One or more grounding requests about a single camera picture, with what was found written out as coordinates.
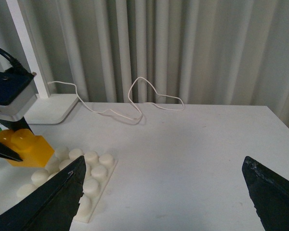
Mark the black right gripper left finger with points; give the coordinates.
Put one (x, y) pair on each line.
(52, 206)

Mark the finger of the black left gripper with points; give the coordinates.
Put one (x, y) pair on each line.
(7, 153)
(16, 125)

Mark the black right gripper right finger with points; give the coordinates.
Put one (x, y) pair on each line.
(270, 194)

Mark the yellow two-stud toy block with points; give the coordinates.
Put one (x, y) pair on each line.
(33, 150)

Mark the white desk lamp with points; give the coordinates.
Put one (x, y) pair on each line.
(49, 108)

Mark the grey pleated curtain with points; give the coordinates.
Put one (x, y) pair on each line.
(202, 51)

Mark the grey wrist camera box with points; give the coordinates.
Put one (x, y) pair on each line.
(17, 95)

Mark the white studded base plate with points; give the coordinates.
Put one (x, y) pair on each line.
(99, 169)

